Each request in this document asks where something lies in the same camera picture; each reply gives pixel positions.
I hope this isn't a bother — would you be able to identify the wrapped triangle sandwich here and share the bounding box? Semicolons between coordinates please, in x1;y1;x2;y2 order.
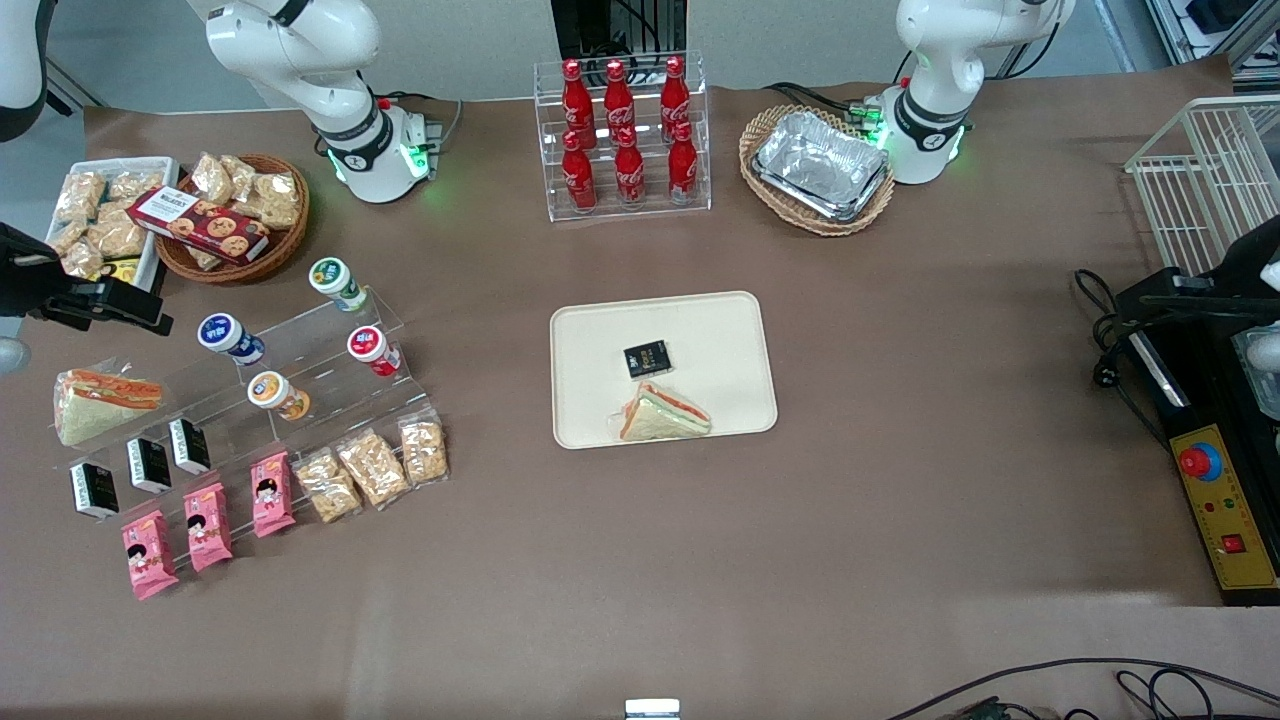
52;365;165;448
612;381;713;443

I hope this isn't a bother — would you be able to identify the black power cable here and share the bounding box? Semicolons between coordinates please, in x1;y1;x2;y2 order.
1073;268;1173;447

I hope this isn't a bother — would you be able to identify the long black cable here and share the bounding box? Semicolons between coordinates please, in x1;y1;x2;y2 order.
884;657;1280;720

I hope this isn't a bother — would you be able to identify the clear bag of crackers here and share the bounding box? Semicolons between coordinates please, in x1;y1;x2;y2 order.
293;447;363;525
398;408;449;488
335;428;411;511

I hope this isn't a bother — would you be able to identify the dark brown wicker basket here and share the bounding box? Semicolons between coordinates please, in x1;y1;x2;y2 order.
155;153;311;287

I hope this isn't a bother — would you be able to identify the pink snack pack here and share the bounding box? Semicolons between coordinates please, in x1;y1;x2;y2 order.
121;510;181;601
183;482;234;573
250;450;297;539

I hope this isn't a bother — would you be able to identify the red cola bottle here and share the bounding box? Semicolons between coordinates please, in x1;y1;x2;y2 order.
603;60;637;149
561;58;597;151
561;130;599;215
667;120;700;202
612;128;647;209
659;55;692;141

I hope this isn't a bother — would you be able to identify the black arm base cable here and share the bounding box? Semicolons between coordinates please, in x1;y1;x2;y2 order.
764;80;883;127

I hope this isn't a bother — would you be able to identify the white plastic bin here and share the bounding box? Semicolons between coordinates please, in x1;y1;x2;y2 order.
45;157;182;293

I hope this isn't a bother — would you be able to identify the red cap gum bottle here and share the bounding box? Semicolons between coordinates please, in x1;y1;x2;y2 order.
346;325;403;379

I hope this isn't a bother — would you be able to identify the grey arm base cable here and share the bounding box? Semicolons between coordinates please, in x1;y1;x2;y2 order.
376;91;464;161

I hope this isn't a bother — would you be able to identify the aluminium foil tray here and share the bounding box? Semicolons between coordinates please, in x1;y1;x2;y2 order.
751;109;892;224

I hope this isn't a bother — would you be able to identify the red cookie box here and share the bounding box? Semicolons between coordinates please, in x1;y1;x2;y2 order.
127;186;272;267

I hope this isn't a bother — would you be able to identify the small black snack packet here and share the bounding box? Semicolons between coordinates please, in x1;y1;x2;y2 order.
623;340;673;381

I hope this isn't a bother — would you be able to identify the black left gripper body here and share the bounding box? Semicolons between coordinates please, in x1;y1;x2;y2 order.
1212;214;1280;299

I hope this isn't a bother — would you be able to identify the aluminium frame shelf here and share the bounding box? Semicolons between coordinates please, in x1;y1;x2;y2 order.
1144;0;1280;73

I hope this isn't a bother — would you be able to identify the small black white box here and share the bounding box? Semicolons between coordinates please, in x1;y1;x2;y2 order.
126;437;173;495
69;460;120;521
168;417;212;476

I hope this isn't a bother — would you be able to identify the clear acrylic bottle rack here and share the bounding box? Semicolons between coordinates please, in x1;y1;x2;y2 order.
533;52;713;223

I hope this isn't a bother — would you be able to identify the clear acrylic stepped stand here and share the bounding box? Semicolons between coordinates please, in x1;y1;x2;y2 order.
55;285;446;561

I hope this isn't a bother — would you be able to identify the beige plastic tray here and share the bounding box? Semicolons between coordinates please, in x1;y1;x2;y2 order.
549;290;779;451

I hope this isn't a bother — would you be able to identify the blue cap gum bottle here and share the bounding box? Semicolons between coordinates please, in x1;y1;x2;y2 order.
197;312;267;367

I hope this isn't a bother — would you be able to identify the orange cap gum bottle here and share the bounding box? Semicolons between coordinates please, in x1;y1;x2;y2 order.
247;370;312;422

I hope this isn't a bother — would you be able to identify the green cap gum bottle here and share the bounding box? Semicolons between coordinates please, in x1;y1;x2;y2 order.
308;256;370;314

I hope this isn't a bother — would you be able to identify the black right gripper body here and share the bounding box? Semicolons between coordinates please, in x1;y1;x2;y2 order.
0;224;73;320

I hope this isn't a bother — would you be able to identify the white wire basket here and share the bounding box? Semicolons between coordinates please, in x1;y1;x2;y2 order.
1124;95;1280;277

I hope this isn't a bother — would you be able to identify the looped black cable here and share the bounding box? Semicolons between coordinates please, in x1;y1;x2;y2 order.
1114;668;1280;720

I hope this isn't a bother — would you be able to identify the black yellow control box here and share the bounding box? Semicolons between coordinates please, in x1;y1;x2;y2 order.
1114;267;1280;608

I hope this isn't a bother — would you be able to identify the light wicker basket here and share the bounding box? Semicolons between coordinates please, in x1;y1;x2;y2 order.
738;104;897;238

